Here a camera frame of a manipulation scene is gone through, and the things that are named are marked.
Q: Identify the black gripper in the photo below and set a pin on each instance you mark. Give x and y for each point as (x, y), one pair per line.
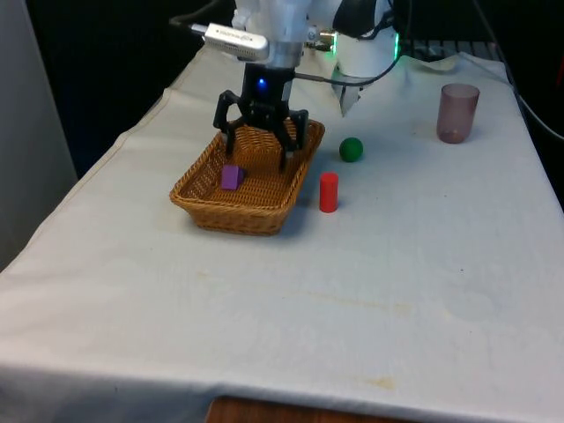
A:
(263, 90)

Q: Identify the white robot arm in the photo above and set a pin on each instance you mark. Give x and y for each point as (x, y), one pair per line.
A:
(361, 48)

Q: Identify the purple triangular block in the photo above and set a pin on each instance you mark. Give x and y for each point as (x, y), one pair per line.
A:
(231, 177)

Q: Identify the brown wicker basket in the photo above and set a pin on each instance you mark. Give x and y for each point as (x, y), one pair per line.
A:
(255, 185)

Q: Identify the red cylinder block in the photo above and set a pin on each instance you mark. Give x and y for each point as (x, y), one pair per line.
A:
(328, 192)

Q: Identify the green ball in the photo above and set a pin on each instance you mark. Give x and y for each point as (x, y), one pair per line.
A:
(351, 149)

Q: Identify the see-through pink cup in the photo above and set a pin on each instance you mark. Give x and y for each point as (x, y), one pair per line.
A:
(456, 113)

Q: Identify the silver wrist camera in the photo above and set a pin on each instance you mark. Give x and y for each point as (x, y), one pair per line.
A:
(238, 39)

